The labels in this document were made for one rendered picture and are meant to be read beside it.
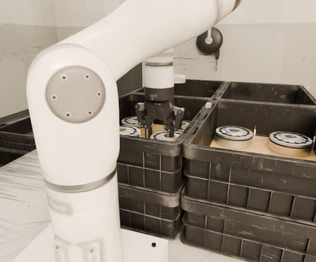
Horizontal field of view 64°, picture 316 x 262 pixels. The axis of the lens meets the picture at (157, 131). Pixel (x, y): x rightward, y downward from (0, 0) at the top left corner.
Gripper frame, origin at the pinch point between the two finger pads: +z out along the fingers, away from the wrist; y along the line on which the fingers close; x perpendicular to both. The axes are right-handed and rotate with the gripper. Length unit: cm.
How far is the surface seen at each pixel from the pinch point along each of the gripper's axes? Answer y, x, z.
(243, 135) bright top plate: 20.3, 10.8, -0.3
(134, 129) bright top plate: -9.0, 1.5, -0.3
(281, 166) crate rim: 30.1, -17.0, -6.5
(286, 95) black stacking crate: 29, 62, -3
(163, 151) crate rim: 10.9, -19.4, -6.1
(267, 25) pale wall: -10, 338, -42
